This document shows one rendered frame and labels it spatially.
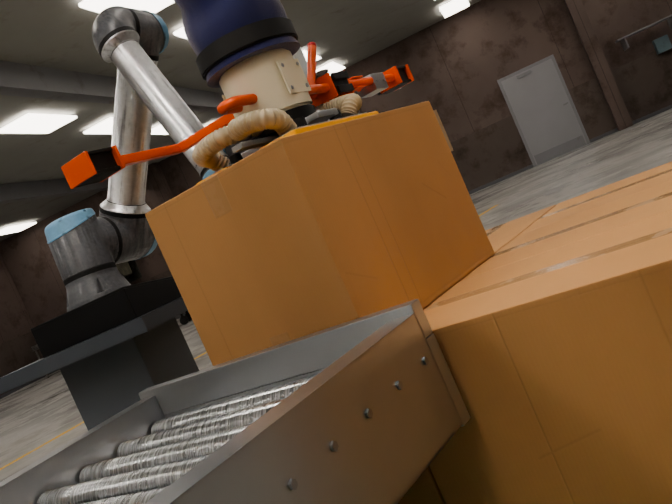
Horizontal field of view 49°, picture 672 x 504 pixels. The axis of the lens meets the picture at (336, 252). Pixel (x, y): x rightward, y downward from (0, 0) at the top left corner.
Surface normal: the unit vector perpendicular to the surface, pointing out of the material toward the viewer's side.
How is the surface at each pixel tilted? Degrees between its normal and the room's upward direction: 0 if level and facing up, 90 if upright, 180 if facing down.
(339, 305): 90
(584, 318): 90
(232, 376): 90
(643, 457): 90
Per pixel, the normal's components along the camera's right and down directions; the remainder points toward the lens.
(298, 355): -0.51, 0.26
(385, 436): 0.76, -0.31
